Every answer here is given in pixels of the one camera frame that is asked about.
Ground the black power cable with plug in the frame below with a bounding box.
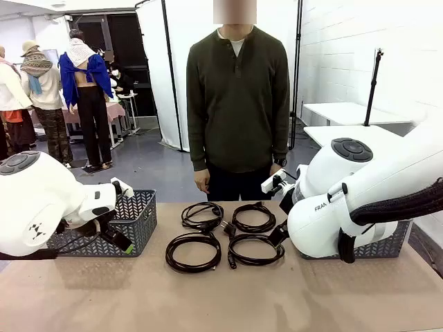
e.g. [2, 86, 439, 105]
[219, 221, 285, 269]

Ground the background person in black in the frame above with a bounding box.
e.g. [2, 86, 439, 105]
[105, 50, 135, 101]

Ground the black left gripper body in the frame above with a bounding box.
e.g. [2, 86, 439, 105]
[64, 210, 117, 240]

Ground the person's right hand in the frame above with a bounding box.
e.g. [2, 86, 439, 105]
[194, 168, 211, 194]

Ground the black tripod pole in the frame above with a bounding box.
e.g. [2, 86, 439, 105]
[363, 48, 386, 127]

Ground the mannequin with patterned scarf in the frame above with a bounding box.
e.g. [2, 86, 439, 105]
[19, 39, 74, 169]

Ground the person's left forearm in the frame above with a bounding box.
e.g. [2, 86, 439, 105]
[271, 110, 291, 162]

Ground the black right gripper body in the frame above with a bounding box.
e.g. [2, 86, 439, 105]
[278, 186, 296, 216]

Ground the small white-legged desk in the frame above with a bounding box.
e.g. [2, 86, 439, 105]
[117, 91, 141, 136]

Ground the black backdrop stand pole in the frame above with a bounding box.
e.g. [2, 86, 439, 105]
[289, 0, 304, 150]
[161, 0, 185, 153]

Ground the grey plastic lattice basket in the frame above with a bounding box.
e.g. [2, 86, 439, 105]
[299, 217, 413, 260]
[46, 189, 157, 257]

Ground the white backdrop screen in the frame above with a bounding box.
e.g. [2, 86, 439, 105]
[136, 0, 190, 152]
[165, 0, 302, 153]

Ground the mannequin with blue shirt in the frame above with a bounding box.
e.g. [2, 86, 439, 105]
[57, 29, 115, 171]

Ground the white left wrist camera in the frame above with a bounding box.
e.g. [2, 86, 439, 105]
[110, 177, 134, 199]

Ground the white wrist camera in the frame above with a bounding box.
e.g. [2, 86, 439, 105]
[110, 177, 134, 199]
[260, 169, 288, 194]

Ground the thin coiled black cable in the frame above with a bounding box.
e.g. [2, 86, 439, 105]
[181, 201, 225, 232]

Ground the mannequin with cream jacket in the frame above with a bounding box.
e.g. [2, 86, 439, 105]
[0, 44, 35, 160]

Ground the table with pink cloth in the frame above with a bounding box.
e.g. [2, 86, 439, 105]
[30, 102, 126, 150]

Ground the large black cable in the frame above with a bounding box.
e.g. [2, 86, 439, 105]
[165, 232, 222, 273]

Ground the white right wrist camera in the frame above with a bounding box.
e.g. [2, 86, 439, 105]
[260, 169, 288, 194]

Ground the person in green sweater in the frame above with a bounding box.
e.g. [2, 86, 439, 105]
[186, 0, 291, 202]

